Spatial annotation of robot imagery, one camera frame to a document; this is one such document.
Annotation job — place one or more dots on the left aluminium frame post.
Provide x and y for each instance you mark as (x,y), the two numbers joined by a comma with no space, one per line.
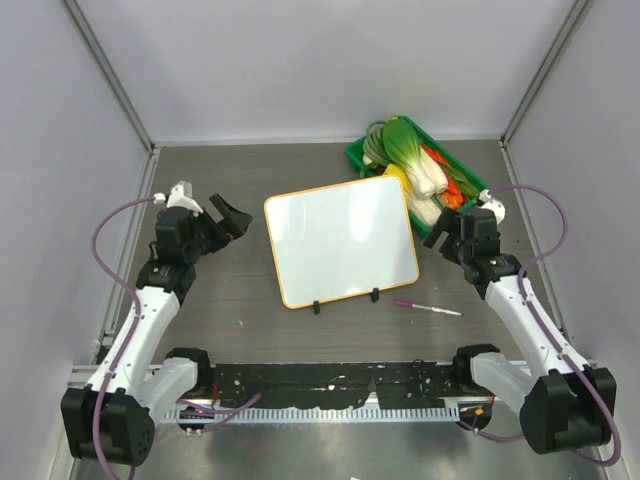
(106,69)

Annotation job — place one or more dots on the toy bok choy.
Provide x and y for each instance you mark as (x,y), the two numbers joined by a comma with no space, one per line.
(404,148)

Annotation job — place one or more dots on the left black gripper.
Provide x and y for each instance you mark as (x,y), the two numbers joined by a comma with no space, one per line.
(235,222)

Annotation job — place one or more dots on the right aluminium frame post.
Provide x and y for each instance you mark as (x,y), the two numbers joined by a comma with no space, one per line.
(568,28)

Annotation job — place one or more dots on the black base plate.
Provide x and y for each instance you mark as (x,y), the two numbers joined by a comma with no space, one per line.
(335,386)

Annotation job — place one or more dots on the white marker pen body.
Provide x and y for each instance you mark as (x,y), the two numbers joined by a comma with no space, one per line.
(438,310)

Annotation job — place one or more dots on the green plastic basket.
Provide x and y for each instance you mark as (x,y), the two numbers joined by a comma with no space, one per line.
(354,153)

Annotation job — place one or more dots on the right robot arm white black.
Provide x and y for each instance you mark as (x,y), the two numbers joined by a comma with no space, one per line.
(561,401)

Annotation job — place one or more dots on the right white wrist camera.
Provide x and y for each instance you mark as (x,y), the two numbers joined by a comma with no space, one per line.
(491,203)

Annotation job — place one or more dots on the slotted grey cable duct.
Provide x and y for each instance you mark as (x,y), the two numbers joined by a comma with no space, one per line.
(370,413)

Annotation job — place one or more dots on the grey green coiled toy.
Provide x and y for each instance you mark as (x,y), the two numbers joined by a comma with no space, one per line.
(374,153)

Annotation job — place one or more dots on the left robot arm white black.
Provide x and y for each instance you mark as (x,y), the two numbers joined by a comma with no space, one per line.
(112,418)

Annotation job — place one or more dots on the orange framed whiteboard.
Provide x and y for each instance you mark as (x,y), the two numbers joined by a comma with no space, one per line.
(340,241)

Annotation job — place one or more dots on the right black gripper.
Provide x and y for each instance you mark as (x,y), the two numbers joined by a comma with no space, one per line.
(451,221)

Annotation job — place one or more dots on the yellow toy vegetable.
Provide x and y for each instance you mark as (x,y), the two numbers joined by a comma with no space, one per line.
(396,171)

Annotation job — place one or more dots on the red orange toy pepper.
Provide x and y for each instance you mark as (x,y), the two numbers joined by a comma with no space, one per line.
(460,189)

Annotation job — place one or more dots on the aluminium frame post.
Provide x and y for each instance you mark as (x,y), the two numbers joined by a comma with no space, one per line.
(568,28)
(106,69)

